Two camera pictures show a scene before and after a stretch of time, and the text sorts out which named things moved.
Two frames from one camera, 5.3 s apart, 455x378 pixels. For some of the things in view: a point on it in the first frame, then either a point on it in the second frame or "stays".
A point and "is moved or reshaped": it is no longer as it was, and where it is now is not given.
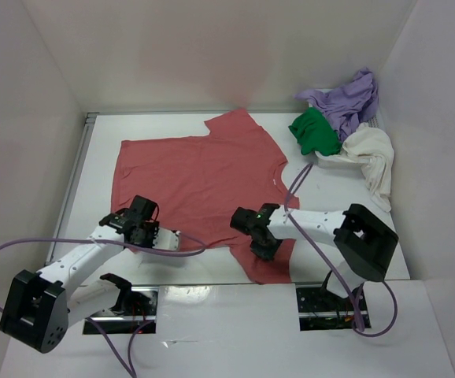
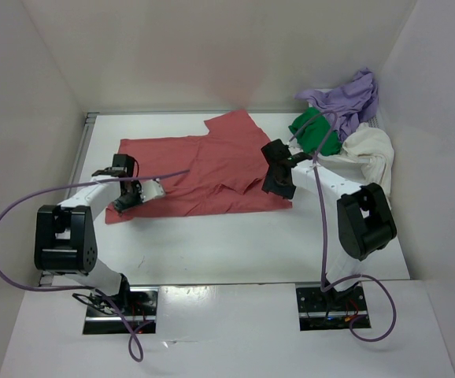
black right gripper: (266, 253) -> (287, 192)
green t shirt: (313, 132) stays
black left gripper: (153, 227) -> (138, 189)
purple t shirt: (349, 107) stays
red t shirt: (196, 179) is moved or reshaped
